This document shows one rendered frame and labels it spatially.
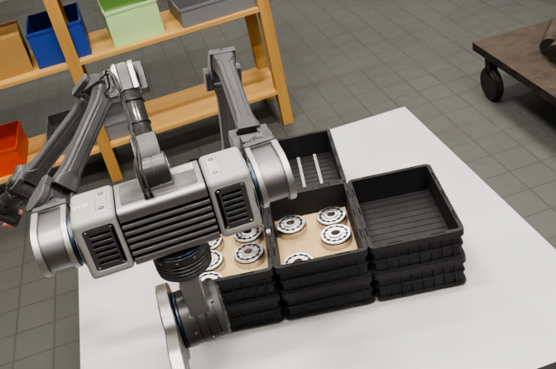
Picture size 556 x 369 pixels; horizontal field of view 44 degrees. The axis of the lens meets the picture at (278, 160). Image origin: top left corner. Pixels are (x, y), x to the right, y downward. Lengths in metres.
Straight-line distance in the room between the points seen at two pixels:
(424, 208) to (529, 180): 1.63
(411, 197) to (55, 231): 1.37
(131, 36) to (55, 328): 1.82
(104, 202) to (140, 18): 2.97
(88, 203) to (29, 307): 2.47
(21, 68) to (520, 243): 3.14
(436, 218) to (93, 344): 1.23
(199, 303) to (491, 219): 1.28
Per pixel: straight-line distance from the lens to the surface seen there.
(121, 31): 4.42
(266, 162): 1.54
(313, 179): 2.67
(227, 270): 2.33
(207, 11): 4.45
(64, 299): 3.91
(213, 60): 1.98
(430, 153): 2.97
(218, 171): 1.50
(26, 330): 3.85
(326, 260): 2.13
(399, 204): 2.47
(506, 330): 2.19
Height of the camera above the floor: 2.29
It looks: 31 degrees down
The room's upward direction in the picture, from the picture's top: 13 degrees counter-clockwise
